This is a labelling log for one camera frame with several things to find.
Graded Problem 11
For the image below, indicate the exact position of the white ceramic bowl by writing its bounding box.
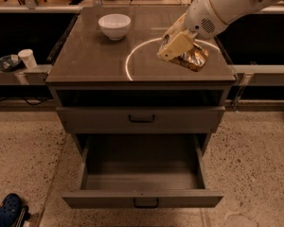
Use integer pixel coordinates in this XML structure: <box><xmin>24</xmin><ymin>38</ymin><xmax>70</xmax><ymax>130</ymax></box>
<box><xmin>98</xmin><ymin>13</ymin><xmax>132</xmax><ymax>41</ymax></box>

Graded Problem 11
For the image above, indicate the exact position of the upper grey drawer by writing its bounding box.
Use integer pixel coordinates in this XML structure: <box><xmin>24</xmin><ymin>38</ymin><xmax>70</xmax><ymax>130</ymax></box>
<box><xmin>57</xmin><ymin>106</ymin><xmax>225</xmax><ymax>134</ymax></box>

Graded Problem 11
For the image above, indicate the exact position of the black drawer handle upper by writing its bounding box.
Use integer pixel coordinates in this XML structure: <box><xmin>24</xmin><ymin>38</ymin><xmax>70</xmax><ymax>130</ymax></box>
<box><xmin>128</xmin><ymin>114</ymin><xmax>156</xmax><ymax>123</ymax></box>

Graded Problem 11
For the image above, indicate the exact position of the black drawer handle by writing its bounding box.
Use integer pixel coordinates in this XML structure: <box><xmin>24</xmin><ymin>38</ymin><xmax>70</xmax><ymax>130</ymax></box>
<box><xmin>133</xmin><ymin>198</ymin><xmax>159</xmax><ymax>209</ymax></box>
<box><xmin>128</xmin><ymin>114</ymin><xmax>156</xmax><ymax>123</ymax></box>

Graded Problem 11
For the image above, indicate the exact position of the crushed orange soda can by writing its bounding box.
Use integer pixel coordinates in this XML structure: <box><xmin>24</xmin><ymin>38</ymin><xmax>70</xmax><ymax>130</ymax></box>
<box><xmin>169</xmin><ymin>44</ymin><xmax>209</xmax><ymax>72</ymax></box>

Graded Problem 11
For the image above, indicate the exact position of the white paper cup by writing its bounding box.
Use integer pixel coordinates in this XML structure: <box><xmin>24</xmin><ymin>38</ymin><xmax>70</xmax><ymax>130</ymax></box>
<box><xmin>18</xmin><ymin>49</ymin><xmax>37</xmax><ymax>69</ymax></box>

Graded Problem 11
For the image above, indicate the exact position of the black drawer handle lower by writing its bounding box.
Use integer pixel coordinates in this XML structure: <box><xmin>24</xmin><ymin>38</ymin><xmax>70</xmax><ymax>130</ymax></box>
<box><xmin>133</xmin><ymin>198</ymin><xmax>159</xmax><ymax>209</ymax></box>

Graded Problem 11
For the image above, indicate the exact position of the dark blue bowl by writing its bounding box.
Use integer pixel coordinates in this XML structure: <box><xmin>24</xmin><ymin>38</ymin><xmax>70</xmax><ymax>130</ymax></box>
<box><xmin>0</xmin><ymin>54</ymin><xmax>21</xmax><ymax>72</ymax></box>

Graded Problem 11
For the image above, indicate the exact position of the grey drawer cabinet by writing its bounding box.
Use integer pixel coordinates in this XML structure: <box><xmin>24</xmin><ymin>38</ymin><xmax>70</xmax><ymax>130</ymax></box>
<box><xmin>46</xmin><ymin>6</ymin><xmax>236</xmax><ymax>148</ymax></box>

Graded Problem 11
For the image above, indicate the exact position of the black floor cable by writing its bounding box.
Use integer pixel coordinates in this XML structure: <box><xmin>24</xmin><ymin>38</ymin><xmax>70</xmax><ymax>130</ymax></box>
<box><xmin>0</xmin><ymin>95</ymin><xmax>53</xmax><ymax>106</ymax></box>

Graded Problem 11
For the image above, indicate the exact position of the open lower grey drawer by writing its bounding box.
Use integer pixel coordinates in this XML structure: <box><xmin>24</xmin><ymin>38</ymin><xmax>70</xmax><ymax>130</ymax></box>
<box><xmin>63</xmin><ymin>134</ymin><xmax>223</xmax><ymax>209</ymax></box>

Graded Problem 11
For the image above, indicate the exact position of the blue clog shoe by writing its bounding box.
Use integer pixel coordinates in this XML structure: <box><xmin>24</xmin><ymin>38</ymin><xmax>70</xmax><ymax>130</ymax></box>
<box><xmin>0</xmin><ymin>193</ymin><xmax>22</xmax><ymax>227</ymax></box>

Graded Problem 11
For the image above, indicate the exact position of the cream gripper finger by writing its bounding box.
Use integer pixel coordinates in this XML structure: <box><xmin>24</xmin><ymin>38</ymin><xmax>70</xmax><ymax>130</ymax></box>
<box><xmin>161</xmin><ymin>29</ymin><xmax>174</xmax><ymax>47</ymax></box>
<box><xmin>157</xmin><ymin>39</ymin><xmax>195</xmax><ymax>61</ymax></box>

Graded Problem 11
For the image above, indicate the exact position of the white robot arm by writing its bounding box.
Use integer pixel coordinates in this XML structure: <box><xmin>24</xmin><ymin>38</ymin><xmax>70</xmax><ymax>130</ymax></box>
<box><xmin>157</xmin><ymin>0</ymin><xmax>284</xmax><ymax>61</ymax></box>

